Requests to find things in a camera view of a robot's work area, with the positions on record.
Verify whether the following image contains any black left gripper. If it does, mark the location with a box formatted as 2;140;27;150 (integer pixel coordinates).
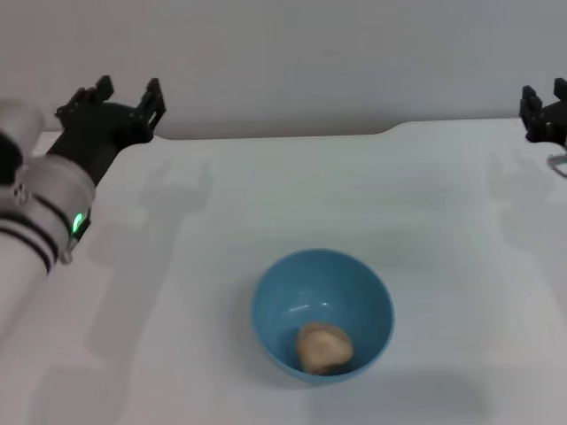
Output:
43;74;168;187

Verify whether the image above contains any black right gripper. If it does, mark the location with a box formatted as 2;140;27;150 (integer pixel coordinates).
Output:
518;76;567;147

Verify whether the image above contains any blue bowl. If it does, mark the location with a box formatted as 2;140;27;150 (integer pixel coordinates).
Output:
251;247;396;387

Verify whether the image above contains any beige egg yolk pastry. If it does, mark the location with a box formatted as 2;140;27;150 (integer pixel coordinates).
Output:
295;321;355;377

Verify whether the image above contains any left arm connector cable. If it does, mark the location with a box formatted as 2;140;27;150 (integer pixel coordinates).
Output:
59;220;92;266

